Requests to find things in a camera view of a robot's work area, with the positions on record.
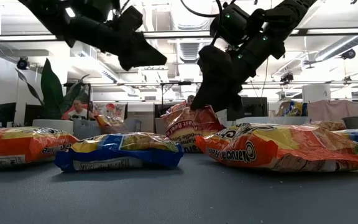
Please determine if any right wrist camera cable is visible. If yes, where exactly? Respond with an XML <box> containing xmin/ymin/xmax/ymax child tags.
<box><xmin>180</xmin><ymin>0</ymin><xmax>224</xmax><ymax>44</ymax></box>

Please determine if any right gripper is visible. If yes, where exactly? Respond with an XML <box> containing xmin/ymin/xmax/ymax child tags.
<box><xmin>191</xmin><ymin>30</ymin><xmax>287</xmax><ymax>113</ymax></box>

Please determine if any black ceiling spotlight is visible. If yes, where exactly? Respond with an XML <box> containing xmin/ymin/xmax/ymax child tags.
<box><xmin>341</xmin><ymin>49</ymin><xmax>357</xmax><ymax>60</ymax></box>
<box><xmin>16</xmin><ymin>57</ymin><xmax>30</xmax><ymax>71</ymax></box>
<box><xmin>280</xmin><ymin>72</ymin><xmax>295</xmax><ymax>84</ymax></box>

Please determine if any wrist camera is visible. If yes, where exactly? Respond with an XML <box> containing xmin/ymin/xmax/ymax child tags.
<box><xmin>209</xmin><ymin>2</ymin><xmax>251</xmax><ymax>47</ymax></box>
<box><xmin>79</xmin><ymin>0</ymin><xmax>121</xmax><ymax>22</ymax></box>

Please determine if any black stand frame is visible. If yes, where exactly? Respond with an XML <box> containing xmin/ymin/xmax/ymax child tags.
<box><xmin>160</xmin><ymin>81</ymin><xmax>204</xmax><ymax>106</ymax></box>

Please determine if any grey trash can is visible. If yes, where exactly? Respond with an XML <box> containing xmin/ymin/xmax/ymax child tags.
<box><xmin>342</xmin><ymin>116</ymin><xmax>358</xmax><ymax>130</ymax></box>

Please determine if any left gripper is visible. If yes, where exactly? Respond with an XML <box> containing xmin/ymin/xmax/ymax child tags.
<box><xmin>70</xmin><ymin>5</ymin><xmax>167</xmax><ymax>72</ymax></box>

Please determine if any orange Maruchan ramen pack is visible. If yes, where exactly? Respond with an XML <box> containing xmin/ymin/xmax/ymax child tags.
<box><xmin>0</xmin><ymin>126</ymin><xmax>80</xmax><ymax>171</ymax></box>
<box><xmin>166</xmin><ymin>101</ymin><xmax>188</xmax><ymax>114</ymax></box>
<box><xmin>195</xmin><ymin>123</ymin><xmax>358</xmax><ymax>172</ymax></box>

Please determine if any green snake plant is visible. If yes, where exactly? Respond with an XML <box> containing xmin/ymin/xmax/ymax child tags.
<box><xmin>14</xmin><ymin>58</ymin><xmax>90</xmax><ymax>121</ymax></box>

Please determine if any blue-grey table mat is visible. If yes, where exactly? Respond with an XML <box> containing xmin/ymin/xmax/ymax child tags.
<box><xmin>0</xmin><ymin>154</ymin><xmax>358</xmax><ymax>224</ymax></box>

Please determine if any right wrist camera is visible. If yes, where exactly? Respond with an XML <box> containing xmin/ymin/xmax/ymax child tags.
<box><xmin>209</xmin><ymin>2</ymin><xmax>251</xmax><ymax>47</ymax></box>

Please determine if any clear plastic bin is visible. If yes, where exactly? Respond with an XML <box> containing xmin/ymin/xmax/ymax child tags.
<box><xmin>235</xmin><ymin>116</ymin><xmax>310</xmax><ymax>125</ymax></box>

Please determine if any pink cloth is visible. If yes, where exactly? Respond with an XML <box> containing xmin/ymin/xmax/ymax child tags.
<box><xmin>303</xmin><ymin>99</ymin><xmax>358</xmax><ymax>124</ymax></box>

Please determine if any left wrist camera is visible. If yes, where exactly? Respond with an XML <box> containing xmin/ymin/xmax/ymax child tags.
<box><xmin>79</xmin><ymin>0</ymin><xmax>121</xmax><ymax>22</ymax></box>

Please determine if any overhead LED light bar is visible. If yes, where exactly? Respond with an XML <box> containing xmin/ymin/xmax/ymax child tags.
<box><xmin>0</xmin><ymin>27</ymin><xmax>358</xmax><ymax>43</ymax></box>

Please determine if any colourful poster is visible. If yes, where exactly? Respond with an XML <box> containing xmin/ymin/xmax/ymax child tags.
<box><xmin>91</xmin><ymin>102</ymin><xmax>127</xmax><ymax>121</ymax></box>

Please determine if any black computer monitor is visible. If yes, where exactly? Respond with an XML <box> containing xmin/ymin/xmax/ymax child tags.
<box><xmin>241</xmin><ymin>96</ymin><xmax>269</xmax><ymax>122</ymax></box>
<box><xmin>0</xmin><ymin>101</ymin><xmax>17</xmax><ymax>127</ymax></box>
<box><xmin>24</xmin><ymin>103</ymin><xmax>43</xmax><ymax>127</ymax></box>

